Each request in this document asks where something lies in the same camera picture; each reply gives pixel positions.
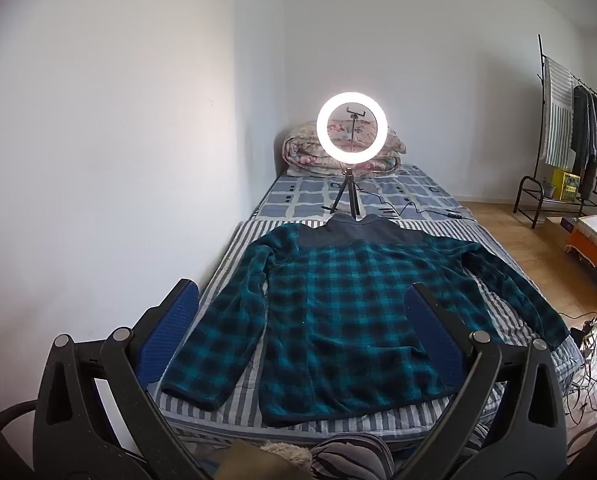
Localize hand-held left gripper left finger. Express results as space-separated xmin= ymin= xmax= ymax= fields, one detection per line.
xmin=32 ymin=278 xmax=214 ymax=480

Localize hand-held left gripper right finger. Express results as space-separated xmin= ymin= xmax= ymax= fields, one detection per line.
xmin=402 ymin=282 xmax=569 ymax=480

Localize teal plaid fleece jacket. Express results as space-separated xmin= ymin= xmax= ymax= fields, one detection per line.
xmin=159 ymin=213 xmax=570 ymax=428

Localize dark hanging clothes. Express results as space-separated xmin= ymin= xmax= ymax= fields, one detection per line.
xmin=571 ymin=84 xmax=597 ymax=201

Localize person's striped pants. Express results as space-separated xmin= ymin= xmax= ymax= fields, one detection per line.
xmin=311 ymin=432 xmax=396 ymax=480

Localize brown cardboard box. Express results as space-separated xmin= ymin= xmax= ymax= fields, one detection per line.
xmin=545 ymin=216 xmax=579 ymax=251

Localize black tripod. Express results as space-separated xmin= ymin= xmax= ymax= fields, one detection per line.
xmin=328 ymin=167 xmax=363 ymax=218

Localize beige fuzzy cloth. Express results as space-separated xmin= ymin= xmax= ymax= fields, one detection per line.
xmin=261 ymin=441 xmax=313 ymax=468

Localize blue checkered bed sheet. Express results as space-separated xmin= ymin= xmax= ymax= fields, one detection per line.
xmin=251 ymin=162 xmax=474 ymax=223

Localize yellow box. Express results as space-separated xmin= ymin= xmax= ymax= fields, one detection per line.
xmin=551 ymin=167 xmax=581 ymax=203

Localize folded floral quilt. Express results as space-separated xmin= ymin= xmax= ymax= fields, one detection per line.
xmin=282 ymin=121 xmax=407 ymax=177

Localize striped hanging towel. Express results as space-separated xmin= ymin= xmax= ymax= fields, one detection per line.
xmin=538 ymin=56 xmax=576 ymax=167

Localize black metal coat rack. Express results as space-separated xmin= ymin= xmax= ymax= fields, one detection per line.
xmin=513 ymin=34 xmax=597 ymax=231

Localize black ring light cable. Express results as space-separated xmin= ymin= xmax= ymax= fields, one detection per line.
xmin=358 ymin=192 xmax=461 ymax=220

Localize tangle of floor cables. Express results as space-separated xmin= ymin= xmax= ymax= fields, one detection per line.
xmin=561 ymin=310 xmax=597 ymax=416

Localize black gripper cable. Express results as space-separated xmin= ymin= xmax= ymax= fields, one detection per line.
xmin=0 ymin=399 xmax=40 ymax=428

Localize white ring light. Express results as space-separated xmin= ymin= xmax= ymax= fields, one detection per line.
xmin=317 ymin=92 xmax=388 ymax=165

